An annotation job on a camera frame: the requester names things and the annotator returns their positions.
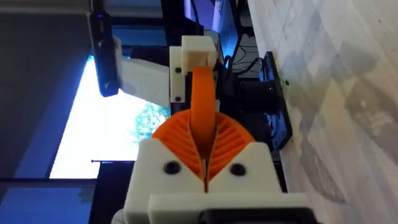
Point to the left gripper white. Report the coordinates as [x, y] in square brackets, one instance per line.
[143, 79]

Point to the bright computer screen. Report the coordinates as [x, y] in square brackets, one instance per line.
[99, 133]

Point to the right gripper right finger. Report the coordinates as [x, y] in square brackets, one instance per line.
[248, 174]

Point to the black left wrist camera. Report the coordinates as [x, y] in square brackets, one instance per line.
[104, 53]

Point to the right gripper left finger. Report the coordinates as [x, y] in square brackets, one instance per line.
[149, 174]

